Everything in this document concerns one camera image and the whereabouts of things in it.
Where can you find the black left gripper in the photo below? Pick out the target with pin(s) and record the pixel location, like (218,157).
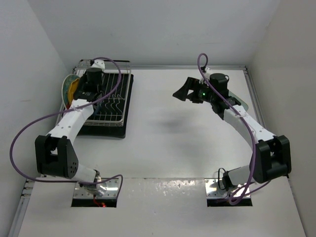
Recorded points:
(84,82)

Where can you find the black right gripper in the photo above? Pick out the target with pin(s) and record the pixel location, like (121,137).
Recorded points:
(192,84)

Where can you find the yellow polka dot plate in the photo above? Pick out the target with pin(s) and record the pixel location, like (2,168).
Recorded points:
(71,90)

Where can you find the red and teal floral plate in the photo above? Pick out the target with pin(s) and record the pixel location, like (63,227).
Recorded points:
(68,79)

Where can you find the light green oval plate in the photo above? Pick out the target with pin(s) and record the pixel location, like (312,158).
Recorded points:
(245,105)

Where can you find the dark blue leaf-shaped plate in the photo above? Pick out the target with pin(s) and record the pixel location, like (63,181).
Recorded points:
(97,109)

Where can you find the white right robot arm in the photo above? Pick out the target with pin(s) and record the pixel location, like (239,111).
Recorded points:
(271,152)

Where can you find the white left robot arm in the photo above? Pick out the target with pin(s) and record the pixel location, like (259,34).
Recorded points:
(55,154)

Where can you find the black drying mat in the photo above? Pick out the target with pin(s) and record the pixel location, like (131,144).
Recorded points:
(112,120)

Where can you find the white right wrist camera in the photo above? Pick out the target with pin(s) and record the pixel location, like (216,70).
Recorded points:
(206,72)

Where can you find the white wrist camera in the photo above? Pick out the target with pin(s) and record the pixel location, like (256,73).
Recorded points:
(206,72)
(98,63)

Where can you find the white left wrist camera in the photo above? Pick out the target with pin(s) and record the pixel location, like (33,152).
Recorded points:
(98,63)

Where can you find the metal wire dish rack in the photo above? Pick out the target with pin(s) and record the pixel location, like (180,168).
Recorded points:
(110,74)

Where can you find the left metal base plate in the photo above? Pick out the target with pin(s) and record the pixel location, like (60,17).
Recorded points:
(106,190)

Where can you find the metal base plate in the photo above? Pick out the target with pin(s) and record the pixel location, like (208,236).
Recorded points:
(213,192)
(106,190)

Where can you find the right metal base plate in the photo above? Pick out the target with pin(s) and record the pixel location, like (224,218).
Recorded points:
(213,192)

